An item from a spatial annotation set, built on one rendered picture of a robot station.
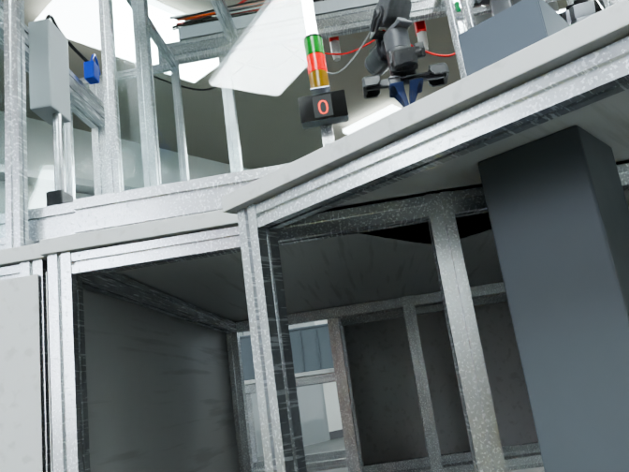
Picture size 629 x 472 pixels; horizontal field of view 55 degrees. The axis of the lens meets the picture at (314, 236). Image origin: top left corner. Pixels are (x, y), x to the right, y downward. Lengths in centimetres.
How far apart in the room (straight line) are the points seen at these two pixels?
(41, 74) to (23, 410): 112
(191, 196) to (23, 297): 37
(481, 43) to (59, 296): 88
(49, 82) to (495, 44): 137
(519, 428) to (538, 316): 196
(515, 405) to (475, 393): 179
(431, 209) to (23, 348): 79
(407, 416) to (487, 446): 174
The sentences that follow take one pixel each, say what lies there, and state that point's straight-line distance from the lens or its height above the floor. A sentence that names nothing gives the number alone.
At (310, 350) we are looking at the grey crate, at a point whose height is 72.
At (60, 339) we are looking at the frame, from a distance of 122.
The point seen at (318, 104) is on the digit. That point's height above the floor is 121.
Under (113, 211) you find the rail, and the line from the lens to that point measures 129.
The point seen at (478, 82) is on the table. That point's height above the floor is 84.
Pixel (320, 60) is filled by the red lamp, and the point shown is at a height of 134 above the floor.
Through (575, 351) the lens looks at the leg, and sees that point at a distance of 92.
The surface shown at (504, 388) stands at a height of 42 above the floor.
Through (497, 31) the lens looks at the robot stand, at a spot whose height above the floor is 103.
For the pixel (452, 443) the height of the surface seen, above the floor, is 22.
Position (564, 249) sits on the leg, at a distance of 93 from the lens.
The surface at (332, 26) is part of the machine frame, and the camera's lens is 279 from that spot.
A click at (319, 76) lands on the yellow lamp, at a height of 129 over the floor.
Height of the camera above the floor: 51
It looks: 14 degrees up
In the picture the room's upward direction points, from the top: 8 degrees counter-clockwise
